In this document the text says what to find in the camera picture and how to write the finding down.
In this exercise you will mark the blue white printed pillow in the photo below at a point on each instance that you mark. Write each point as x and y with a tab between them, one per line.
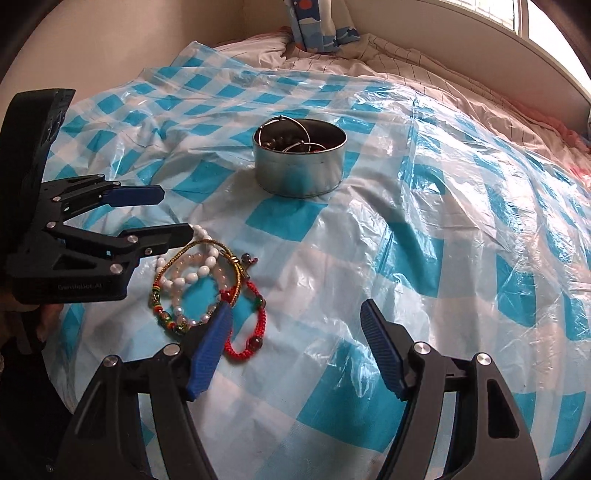
318	25

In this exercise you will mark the window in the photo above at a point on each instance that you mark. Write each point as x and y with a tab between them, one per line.
545	23

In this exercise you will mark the person's left hand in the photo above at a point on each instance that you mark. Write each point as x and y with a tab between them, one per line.
39	323

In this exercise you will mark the silver metal bangle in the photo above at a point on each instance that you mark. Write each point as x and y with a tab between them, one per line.
265	127
295	146

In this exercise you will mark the striped bed sheet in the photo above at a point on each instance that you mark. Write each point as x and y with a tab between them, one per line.
438	78

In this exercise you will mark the blue checkered plastic sheet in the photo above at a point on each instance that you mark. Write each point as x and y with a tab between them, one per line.
415	230

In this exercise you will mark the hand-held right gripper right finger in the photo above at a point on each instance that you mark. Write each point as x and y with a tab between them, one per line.
383	350

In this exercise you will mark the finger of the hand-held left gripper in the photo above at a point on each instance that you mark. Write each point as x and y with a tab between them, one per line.
138	194
171	234

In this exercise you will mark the round metal tin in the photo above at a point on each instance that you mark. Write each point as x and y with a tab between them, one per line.
300	175

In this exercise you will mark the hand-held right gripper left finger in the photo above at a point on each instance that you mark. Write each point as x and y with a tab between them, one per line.
210	350

